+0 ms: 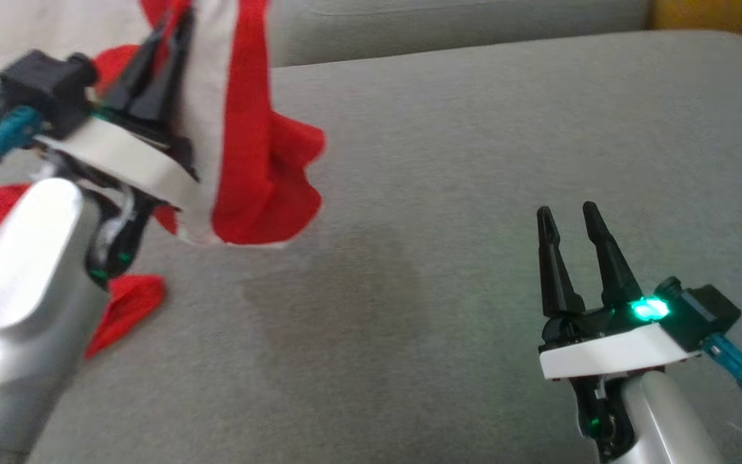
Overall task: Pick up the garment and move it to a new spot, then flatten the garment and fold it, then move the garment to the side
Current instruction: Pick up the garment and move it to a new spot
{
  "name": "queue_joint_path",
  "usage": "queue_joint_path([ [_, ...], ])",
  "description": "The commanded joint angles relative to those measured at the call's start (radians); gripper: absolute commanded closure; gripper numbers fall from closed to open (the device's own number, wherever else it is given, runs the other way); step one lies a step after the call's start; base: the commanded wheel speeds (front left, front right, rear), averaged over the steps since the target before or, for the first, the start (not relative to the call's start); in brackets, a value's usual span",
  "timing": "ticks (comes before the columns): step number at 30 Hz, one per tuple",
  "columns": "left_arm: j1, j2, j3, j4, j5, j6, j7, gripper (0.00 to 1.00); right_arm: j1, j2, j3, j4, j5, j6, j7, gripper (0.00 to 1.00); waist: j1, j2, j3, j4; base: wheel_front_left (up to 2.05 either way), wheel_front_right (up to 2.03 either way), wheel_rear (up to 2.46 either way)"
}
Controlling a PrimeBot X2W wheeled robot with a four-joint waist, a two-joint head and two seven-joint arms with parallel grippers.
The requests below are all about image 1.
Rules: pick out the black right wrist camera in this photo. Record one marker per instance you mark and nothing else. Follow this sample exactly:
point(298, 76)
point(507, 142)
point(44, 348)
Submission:
point(703, 316)

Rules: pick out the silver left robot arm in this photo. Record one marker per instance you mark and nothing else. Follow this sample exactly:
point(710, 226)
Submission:
point(17, 277)

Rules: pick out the yellow cushion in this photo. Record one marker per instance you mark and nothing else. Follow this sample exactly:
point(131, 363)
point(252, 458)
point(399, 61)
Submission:
point(725, 19)

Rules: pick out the red basketball jersey white sleeve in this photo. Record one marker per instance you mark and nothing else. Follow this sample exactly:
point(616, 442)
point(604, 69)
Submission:
point(129, 306)

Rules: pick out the grey sofa back cushion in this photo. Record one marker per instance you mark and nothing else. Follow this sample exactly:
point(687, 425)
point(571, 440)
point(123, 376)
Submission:
point(442, 26)

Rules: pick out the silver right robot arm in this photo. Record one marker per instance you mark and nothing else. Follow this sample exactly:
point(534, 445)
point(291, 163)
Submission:
point(667, 419)

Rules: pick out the grey sofa seat cushion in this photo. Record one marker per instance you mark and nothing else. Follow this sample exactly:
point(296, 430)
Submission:
point(474, 161)

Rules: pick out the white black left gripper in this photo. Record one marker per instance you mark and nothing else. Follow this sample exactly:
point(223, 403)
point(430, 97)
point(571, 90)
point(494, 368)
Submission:
point(126, 158)

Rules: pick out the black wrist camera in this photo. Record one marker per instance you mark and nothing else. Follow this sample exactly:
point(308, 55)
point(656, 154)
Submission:
point(703, 316)
point(46, 87)

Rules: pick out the red shorts white stripe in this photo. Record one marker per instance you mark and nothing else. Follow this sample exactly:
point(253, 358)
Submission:
point(261, 167)

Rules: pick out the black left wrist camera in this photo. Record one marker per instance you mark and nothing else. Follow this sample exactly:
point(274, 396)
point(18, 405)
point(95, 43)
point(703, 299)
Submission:
point(46, 87)

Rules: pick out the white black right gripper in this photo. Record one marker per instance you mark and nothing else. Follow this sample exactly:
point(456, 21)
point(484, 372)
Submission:
point(609, 351)

